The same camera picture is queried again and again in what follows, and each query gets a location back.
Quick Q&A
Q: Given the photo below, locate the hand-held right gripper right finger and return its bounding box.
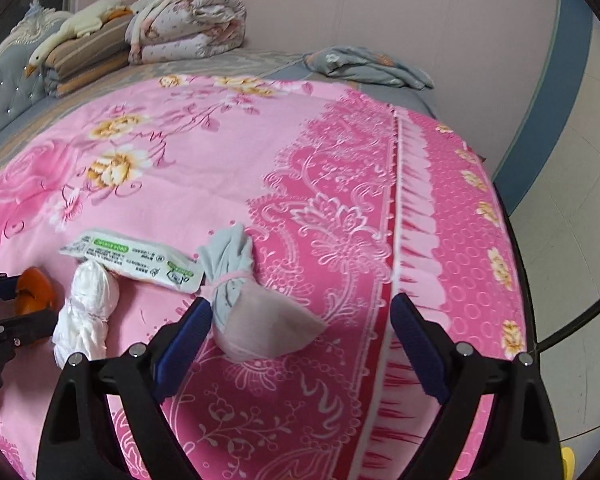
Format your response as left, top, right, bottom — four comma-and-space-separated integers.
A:
390, 292, 566, 480

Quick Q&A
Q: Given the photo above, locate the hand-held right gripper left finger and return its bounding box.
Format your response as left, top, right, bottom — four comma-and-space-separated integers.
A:
37, 297, 214, 480

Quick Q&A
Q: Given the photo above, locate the orange peel piece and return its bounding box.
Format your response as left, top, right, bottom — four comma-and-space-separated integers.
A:
17, 267, 58, 343

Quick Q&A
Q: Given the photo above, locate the grey sock bundle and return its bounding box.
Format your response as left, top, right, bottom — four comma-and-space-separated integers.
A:
198, 224, 327, 362

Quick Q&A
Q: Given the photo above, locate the white sock bundle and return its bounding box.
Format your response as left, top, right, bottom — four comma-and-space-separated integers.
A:
51, 260, 121, 368

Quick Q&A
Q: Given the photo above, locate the white wet wipe packet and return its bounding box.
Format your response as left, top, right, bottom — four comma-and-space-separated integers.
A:
59, 229, 204, 295

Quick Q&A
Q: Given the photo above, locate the grey tufted headboard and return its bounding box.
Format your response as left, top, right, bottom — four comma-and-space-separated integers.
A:
0, 0, 76, 131

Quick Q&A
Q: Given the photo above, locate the pink floral blanket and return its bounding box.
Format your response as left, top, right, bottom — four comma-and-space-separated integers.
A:
0, 74, 528, 480

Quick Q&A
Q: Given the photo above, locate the striped folded blanket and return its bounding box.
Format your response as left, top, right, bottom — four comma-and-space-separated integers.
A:
42, 12, 133, 98

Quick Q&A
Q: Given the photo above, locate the white goose plush toy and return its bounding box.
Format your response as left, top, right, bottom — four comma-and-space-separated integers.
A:
26, 0, 133, 78

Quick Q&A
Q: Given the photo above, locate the grey folded cloth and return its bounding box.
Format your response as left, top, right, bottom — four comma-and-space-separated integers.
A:
304, 46, 435, 91

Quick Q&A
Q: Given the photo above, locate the floral folded quilt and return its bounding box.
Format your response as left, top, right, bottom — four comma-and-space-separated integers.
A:
126, 0, 246, 65

